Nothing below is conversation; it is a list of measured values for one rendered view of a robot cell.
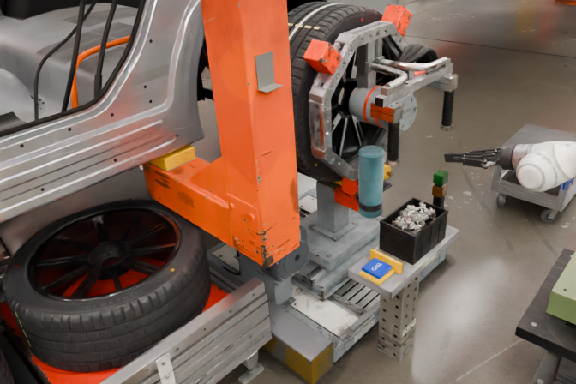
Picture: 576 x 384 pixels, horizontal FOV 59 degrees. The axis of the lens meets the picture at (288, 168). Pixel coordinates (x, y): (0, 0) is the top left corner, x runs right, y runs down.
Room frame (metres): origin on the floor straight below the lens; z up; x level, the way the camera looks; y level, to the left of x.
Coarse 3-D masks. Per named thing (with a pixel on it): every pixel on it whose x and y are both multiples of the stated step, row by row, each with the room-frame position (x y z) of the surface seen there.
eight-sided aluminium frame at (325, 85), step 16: (352, 32) 1.71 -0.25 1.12; (368, 32) 1.70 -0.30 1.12; (384, 32) 1.76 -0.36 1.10; (336, 48) 1.65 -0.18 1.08; (352, 48) 1.63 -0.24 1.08; (400, 48) 1.83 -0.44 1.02; (320, 80) 1.59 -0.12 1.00; (336, 80) 1.58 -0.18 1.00; (320, 96) 1.54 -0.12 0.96; (320, 112) 1.54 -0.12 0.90; (320, 128) 1.54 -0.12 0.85; (320, 144) 1.57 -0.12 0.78; (384, 144) 1.85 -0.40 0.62; (336, 160) 1.58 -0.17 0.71; (352, 160) 1.73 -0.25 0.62; (384, 160) 1.77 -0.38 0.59; (352, 176) 1.63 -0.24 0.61
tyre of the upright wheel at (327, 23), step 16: (288, 16) 1.84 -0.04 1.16; (304, 16) 1.80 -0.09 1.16; (320, 16) 1.76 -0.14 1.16; (336, 16) 1.73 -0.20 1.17; (352, 16) 1.77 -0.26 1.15; (368, 16) 1.83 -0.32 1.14; (304, 32) 1.71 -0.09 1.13; (320, 32) 1.68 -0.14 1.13; (336, 32) 1.71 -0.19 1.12; (304, 48) 1.65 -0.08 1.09; (304, 64) 1.61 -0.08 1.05; (304, 80) 1.60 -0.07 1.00; (304, 96) 1.59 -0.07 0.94; (304, 112) 1.59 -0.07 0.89; (304, 128) 1.59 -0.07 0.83; (304, 144) 1.59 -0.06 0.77; (304, 160) 1.59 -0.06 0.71; (320, 160) 1.64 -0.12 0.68; (320, 176) 1.64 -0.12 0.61; (336, 176) 1.70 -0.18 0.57
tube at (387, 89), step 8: (368, 48) 1.69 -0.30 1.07; (368, 56) 1.69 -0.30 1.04; (368, 64) 1.68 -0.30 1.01; (376, 64) 1.67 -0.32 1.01; (368, 72) 1.68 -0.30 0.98; (384, 72) 1.63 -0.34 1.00; (392, 72) 1.61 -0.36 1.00; (400, 72) 1.58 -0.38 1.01; (400, 80) 1.51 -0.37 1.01; (384, 88) 1.46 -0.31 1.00; (392, 88) 1.47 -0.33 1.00
